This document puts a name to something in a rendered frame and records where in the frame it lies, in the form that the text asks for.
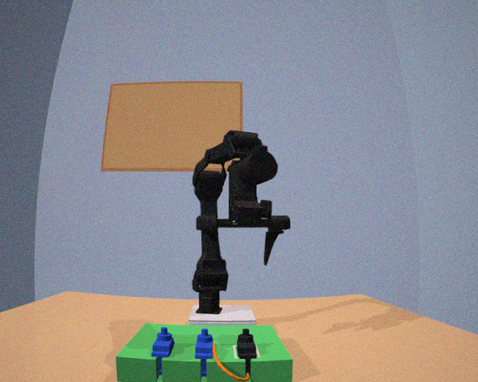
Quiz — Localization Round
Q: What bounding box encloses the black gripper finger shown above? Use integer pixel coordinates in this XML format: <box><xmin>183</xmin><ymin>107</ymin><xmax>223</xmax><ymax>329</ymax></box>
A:
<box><xmin>264</xmin><ymin>231</ymin><xmax>284</xmax><ymax>266</ymax></box>
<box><xmin>203</xmin><ymin>231</ymin><xmax>221</xmax><ymax>266</ymax></box>

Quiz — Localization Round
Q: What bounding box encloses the black micro servo with orange cable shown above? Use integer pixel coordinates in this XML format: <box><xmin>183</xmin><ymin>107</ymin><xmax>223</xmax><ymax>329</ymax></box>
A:
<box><xmin>212</xmin><ymin>329</ymin><xmax>257</xmax><ymax>382</ymax></box>

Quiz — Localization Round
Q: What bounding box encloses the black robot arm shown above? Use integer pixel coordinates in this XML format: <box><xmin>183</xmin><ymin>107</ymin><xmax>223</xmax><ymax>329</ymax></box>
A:
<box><xmin>192</xmin><ymin>130</ymin><xmax>278</xmax><ymax>314</ymax></box>

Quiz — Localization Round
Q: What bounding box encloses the green rectangular block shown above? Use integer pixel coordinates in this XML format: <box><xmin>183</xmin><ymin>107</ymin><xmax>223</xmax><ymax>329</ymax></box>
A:
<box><xmin>116</xmin><ymin>323</ymin><xmax>293</xmax><ymax>382</ymax></box>

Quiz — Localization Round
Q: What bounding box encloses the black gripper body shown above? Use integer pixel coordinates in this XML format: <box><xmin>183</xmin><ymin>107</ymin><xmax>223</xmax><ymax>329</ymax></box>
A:
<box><xmin>196</xmin><ymin>187</ymin><xmax>291</xmax><ymax>232</ymax></box>

